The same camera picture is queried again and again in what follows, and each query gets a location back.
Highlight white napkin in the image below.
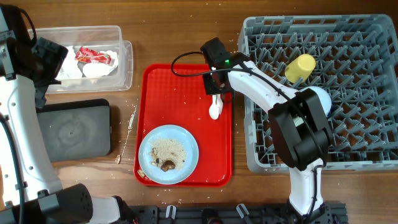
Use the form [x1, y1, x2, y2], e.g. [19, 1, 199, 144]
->
[57, 45, 119, 80]

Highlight red snack wrapper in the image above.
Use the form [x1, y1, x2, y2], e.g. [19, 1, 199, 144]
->
[75, 47, 112, 65]

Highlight white plastic fork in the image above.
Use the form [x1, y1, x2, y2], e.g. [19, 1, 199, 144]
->
[216, 94, 223, 115]

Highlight yellow plastic cup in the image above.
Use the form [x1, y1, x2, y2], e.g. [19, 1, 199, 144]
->
[285, 54, 316, 83]

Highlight light blue bowl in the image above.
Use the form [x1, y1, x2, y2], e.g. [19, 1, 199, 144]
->
[309, 86, 332, 116]

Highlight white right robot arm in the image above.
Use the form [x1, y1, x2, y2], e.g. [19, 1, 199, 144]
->
[200, 37, 332, 223]

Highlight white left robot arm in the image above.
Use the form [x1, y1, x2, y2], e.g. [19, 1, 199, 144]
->
[1, 4, 140, 223]

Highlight clear plastic waste bin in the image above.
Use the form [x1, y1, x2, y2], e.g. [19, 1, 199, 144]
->
[35, 26, 134, 93]

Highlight grey dishwasher rack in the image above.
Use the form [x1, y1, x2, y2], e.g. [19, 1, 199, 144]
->
[238, 14, 397, 170]

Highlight red serving tray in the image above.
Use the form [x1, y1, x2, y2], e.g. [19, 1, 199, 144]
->
[136, 64, 233, 187]

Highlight black plastic tray bin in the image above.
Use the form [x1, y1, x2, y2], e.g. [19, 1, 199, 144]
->
[37, 99, 111, 162]

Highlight brown food scraps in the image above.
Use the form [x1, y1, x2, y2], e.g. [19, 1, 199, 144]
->
[149, 138, 187, 172]

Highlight light blue dinner plate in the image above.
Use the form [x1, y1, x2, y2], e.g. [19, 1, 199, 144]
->
[138, 124, 199, 185]

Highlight food crumb on table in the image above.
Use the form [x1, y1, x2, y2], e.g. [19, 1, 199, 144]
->
[115, 155, 121, 164]

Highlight food scrap on tray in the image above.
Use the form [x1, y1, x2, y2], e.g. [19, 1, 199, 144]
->
[137, 169, 146, 178]

